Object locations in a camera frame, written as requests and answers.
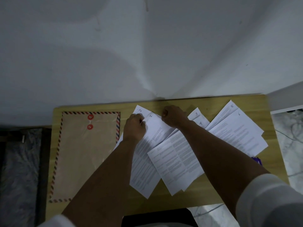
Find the spread of printed paper pages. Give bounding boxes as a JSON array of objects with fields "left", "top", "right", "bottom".
[{"left": 113, "top": 100, "right": 269, "bottom": 196}]

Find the person's left hand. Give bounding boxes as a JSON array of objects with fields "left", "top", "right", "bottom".
[{"left": 123, "top": 113, "right": 147, "bottom": 143}]

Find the brown envelope with striped border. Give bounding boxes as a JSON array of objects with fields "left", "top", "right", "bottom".
[{"left": 49, "top": 111, "right": 121, "bottom": 203}]

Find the person's right forearm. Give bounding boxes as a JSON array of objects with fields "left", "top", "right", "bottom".
[{"left": 176, "top": 119, "right": 271, "bottom": 220}]

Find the person's left forearm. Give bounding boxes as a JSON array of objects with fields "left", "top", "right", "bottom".
[{"left": 61, "top": 137, "right": 144, "bottom": 227}]

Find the single white printed sheet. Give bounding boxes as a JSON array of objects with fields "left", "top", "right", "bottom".
[{"left": 129, "top": 112, "right": 176, "bottom": 199}]

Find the black chair seat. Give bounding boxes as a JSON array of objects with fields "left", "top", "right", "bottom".
[{"left": 121, "top": 208, "right": 198, "bottom": 227}]

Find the person's right hand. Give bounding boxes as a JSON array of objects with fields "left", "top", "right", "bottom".
[{"left": 161, "top": 105, "right": 191, "bottom": 129}]

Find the white shelf board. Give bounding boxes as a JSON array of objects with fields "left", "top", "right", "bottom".
[{"left": 267, "top": 82, "right": 303, "bottom": 114}]

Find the thin grey cable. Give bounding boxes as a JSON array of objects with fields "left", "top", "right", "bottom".
[{"left": 274, "top": 129, "right": 303, "bottom": 143}]

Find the white shirt sleeve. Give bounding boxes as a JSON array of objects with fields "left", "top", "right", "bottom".
[
  {"left": 235, "top": 173, "right": 303, "bottom": 227},
  {"left": 37, "top": 214, "right": 77, "bottom": 227}
]

